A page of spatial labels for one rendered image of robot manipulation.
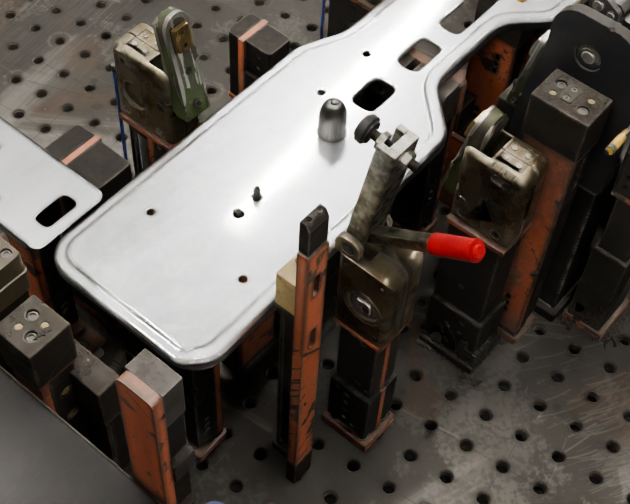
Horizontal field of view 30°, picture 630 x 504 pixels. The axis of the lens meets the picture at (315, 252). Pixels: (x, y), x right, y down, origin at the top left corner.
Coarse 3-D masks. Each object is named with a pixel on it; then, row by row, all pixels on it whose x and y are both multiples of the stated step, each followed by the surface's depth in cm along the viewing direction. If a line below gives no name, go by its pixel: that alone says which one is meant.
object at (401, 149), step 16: (368, 128) 102; (400, 128) 102; (384, 144) 101; (400, 144) 101; (416, 144) 103; (384, 160) 102; (400, 160) 102; (368, 176) 105; (384, 176) 103; (400, 176) 106; (368, 192) 106; (384, 192) 105; (368, 208) 108; (384, 208) 110; (352, 224) 112; (368, 224) 110
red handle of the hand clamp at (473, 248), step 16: (368, 240) 114; (384, 240) 112; (400, 240) 110; (416, 240) 108; (432, 240) 107; (448, 240) 105; (464, 240) 104; (480, 240) 104; (448, 256) 106; (464, 256) 104; (480, 256) 104
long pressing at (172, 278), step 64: (384, 0) 144; (448, 0) 144; (512, 0) 144; (576, 0) 144; (320, 64) 137; (384, 64) 137; (448, 64) 137; (256, 128) 130; (384, 128) 131; (128, 192) 125; (192, 192) 125; (320, 192) 125; (64, 256) 119; (128, 256) 119; (192, 256) 120; (256, 256) 120; (128, 320) 115; (192, 320) 115; (256, 320) 115
